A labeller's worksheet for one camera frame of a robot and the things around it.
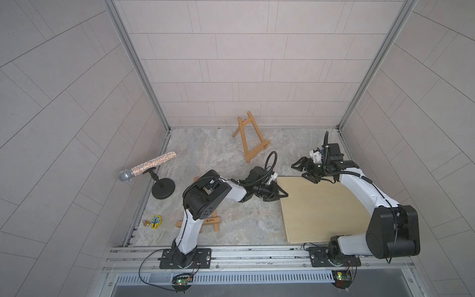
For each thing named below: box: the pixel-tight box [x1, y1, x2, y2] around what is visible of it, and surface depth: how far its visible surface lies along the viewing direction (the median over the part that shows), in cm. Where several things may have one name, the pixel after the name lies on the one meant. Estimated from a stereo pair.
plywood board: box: [276, 176, 372, 244], surface depth 79 cm
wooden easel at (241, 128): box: [231, 110, 271, 164], surface depth 98 cm
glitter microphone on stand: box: [118, 150, 177, 200], surface depth 77 cm
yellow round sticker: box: [150, 215, 163, 229], surface depth 80 cm
